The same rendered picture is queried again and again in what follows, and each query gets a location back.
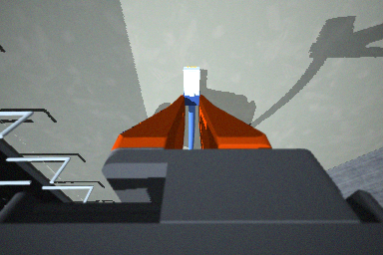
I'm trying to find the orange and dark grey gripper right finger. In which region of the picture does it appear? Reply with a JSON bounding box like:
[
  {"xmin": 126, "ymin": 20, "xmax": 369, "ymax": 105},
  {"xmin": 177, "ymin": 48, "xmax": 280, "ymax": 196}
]
[{"xmin": 198, "ymin": 95, "xmax": 272, "ymax": 149}]

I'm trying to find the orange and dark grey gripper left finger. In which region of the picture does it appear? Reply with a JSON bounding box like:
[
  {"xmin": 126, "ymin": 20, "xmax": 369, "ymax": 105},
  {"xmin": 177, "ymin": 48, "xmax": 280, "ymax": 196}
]
[{"xmin": 111, "ymin": 95, "xmax": 186, "ymax": 151}]

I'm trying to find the blue patch cord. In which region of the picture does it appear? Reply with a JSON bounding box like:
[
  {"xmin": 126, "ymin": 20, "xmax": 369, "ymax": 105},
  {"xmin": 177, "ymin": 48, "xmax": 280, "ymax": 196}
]
[{"xmin": 189, "ymin": 106, "xmax": 195, "ymax": 149}]

